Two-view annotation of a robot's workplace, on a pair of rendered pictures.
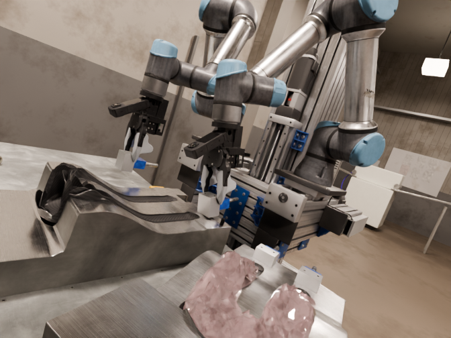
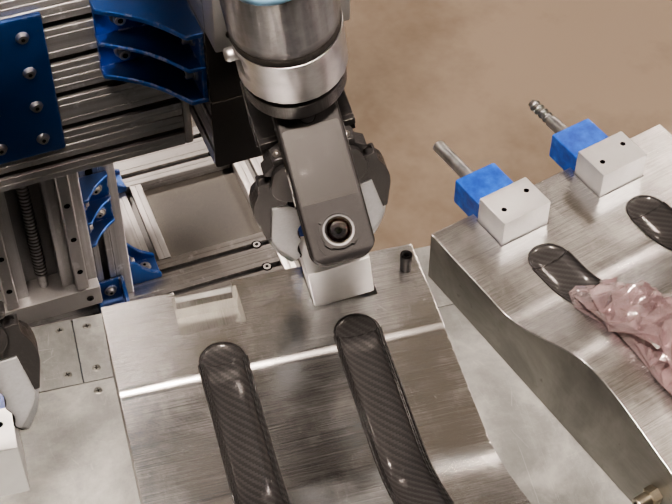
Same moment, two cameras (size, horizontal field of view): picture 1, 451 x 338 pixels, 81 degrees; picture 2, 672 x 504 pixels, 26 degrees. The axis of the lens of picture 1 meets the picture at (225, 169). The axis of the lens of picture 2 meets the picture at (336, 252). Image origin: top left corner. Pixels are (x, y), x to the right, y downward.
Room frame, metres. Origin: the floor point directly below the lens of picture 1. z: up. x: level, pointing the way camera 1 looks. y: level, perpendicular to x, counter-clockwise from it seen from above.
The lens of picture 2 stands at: (0.29, 0.66, 1.79)
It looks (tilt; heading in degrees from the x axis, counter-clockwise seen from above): 48 degrees down; 301
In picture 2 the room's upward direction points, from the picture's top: straight up
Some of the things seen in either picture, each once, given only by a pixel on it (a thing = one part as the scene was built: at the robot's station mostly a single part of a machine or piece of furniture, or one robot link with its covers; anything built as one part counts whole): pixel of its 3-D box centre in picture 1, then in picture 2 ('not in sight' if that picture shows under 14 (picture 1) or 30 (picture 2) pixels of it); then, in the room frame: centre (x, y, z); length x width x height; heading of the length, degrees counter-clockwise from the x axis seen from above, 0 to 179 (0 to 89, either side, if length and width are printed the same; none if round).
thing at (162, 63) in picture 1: (162, 62); not in sight; (0.81, 0.28, 1.25); 0.09 x 0.08 x 0.11; 170
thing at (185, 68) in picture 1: (179, 72); not in sight; (0.91, 0.25, 1.25); 0.11 x 0.11 x 0.08; 80
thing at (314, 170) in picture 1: (316, 167); not in sight; (1.03, -0.34, 1.09); 0.15 x 0.15 x 0.10
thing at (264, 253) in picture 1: (270, 254); (480, 188); (0.65, -0.18, 0.86); 0.13 x 0.05 x 0.05; 154
